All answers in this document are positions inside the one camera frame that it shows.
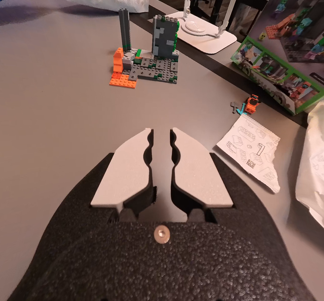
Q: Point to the torn white printed paper bag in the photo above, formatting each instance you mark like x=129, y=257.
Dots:
x=313, y=166

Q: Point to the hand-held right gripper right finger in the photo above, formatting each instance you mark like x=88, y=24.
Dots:
x=200, y=176

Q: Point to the partly built grey lego model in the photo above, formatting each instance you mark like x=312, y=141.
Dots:
x=157, y=67

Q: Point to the green lego set box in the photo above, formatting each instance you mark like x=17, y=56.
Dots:
x=291, y=40

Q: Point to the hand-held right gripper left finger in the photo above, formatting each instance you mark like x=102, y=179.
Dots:
x=124, y=176

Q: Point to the white stand with wooden board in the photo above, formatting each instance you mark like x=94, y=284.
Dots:
x=207, y=40

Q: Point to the small torn white paper bag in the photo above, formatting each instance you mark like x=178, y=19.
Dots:
x=245, y=149

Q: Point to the small orange lego figure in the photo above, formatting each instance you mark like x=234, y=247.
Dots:
x=250, y=104

